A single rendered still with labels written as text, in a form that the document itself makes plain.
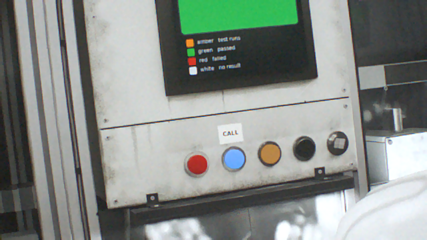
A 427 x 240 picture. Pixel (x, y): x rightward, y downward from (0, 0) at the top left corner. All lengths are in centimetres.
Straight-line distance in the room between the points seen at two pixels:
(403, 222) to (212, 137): 75
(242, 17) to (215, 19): 4
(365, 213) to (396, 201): 3
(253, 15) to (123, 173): 32
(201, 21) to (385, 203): 72
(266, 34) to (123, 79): 23
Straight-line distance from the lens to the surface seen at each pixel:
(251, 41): 131
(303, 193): 133
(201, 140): 131
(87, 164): 129
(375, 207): 63
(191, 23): 129
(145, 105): 129
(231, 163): 132
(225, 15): 130
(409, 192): 62
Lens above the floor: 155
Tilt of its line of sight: 3 degrees down
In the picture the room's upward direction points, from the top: 7 degrees counter-clockwise
